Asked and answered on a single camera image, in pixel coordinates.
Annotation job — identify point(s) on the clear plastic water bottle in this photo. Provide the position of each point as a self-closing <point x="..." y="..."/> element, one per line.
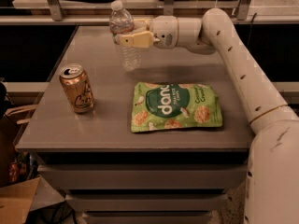
<point x="121" y="22"/>

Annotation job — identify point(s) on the metal shelf rail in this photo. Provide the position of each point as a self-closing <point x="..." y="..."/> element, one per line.
<point x="38" y="11"/>

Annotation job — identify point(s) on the green chip bag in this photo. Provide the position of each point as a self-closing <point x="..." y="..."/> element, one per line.
<point x="174" y="106"/>

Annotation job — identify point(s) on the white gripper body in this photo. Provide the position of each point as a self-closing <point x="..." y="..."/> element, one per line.
<point x="163" y="32"/>

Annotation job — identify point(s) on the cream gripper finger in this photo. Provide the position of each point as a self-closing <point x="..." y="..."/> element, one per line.
<point x="136" y="40"/>
<point x="142" y="25"/>

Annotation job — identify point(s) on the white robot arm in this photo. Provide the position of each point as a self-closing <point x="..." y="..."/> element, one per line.
<point x="272" y="184"/>

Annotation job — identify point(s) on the cardboard box left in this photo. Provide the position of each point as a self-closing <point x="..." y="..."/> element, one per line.
<point x="16" y="201"/>

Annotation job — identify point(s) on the grey drawer cabinet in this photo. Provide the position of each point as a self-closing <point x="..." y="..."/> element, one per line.
<point x="115" y="176"/>

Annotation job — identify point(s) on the gold soda can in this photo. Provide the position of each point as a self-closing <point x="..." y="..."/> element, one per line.
<point x="77" y="87"/>

